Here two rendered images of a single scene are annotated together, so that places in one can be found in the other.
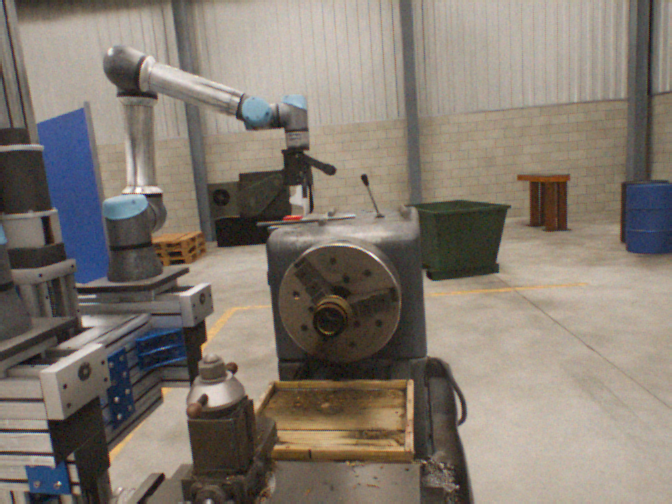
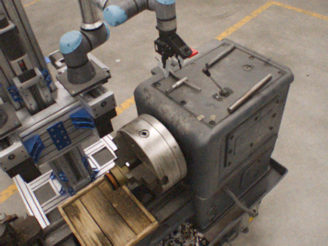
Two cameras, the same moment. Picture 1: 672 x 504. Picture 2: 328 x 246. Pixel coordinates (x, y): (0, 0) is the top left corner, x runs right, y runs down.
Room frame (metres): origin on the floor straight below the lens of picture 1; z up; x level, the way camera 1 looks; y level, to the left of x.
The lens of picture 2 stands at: (0.77, -0.62, 2.04)
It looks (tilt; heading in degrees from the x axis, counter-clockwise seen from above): 45 degrees down; 47
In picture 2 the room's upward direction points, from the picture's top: 8 degrees counter-clockwise
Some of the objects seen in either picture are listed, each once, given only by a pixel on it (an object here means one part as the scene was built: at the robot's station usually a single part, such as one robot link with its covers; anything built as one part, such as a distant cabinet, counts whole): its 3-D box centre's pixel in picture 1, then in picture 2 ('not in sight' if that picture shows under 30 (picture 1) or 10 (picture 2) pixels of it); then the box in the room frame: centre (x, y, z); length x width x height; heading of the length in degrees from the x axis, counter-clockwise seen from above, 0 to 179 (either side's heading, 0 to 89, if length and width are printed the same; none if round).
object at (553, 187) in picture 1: (541, 200); not in sight; (9.37, -4.07, 0.50); 1.61 x 0.44 x 1.00; 177
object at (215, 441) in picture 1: (225, 428); (3, 236); (0.64, 0.18, 1.07); 0.07 x 0.07 x 0.10; 80
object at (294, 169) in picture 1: (297, 167); (167, 40); (1.53, 0.10, 1.44); 0.09 x 0.08 x 0.12; 80
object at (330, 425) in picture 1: (330, 418); (106, 216); (0.98, 0.04, 0.89); 0.36 x 0.30 x 0.04; 80
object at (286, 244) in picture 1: (353, 273); (213, 109); (1.64, -0.05, 1.06); 0.59 x 0.48 x 0.39; 170
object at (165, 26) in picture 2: (297, 140); (166, 23); (1.53, 0.09, 1.52); 0.08 x 0.08 x 0.05
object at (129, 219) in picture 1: (128, 218); (74, 47); (1.39, 0.58, 1.33); 0.13 x 0.12 x 0.14; 2
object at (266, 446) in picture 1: (233, 467); (17, 239); (0.66, 0.18, 0.99); 0.20 x 0.10 x 0.05; 170
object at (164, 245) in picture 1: (175, 248); not in sight; (8.90, 2.97, 0.22); 1.25 x 0.86 x 0.44; 0
